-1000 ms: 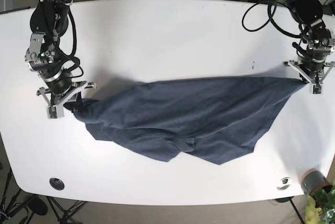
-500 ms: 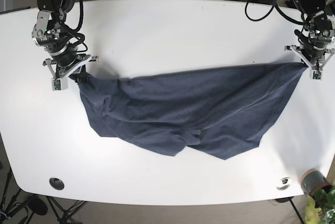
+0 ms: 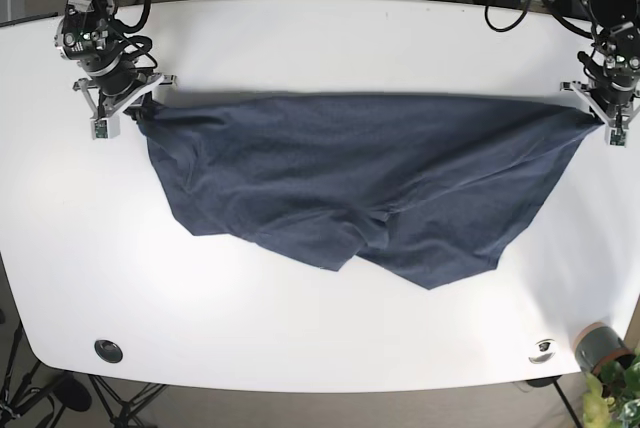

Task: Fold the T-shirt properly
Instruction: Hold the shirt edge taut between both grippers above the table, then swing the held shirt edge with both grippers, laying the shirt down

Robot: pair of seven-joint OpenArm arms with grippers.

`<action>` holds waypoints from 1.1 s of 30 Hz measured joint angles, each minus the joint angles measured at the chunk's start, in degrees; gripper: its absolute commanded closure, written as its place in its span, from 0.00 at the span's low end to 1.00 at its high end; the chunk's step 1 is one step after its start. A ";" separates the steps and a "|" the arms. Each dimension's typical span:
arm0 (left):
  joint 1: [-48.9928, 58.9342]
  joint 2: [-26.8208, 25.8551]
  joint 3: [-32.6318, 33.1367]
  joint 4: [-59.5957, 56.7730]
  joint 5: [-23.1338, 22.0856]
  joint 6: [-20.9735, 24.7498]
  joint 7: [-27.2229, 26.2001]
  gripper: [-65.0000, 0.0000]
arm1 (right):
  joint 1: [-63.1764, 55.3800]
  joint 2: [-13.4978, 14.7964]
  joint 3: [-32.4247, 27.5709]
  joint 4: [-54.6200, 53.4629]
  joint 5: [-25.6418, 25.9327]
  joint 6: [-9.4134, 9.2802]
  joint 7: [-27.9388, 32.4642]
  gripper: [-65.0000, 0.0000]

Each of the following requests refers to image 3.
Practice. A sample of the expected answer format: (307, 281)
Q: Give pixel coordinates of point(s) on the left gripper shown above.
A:
(612, 95)

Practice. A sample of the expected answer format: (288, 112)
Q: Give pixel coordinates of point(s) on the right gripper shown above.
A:
(114, 83)

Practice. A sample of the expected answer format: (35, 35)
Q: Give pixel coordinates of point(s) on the dark navy T-shirt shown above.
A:
(431, 188)

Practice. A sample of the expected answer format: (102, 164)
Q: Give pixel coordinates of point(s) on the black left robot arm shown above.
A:
(610, 22)

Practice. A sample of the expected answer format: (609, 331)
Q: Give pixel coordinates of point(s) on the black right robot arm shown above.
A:
(103, 38)

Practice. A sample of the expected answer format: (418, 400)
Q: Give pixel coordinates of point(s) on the grey plant pot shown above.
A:
(598, 344)

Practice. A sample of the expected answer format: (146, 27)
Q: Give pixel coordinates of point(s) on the silver table grommet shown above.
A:
(543, 351)

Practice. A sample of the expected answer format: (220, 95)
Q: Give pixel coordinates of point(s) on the black table grommet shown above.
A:
(108, 351)

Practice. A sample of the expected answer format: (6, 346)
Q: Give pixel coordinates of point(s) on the green potted plant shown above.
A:
(612, 396)

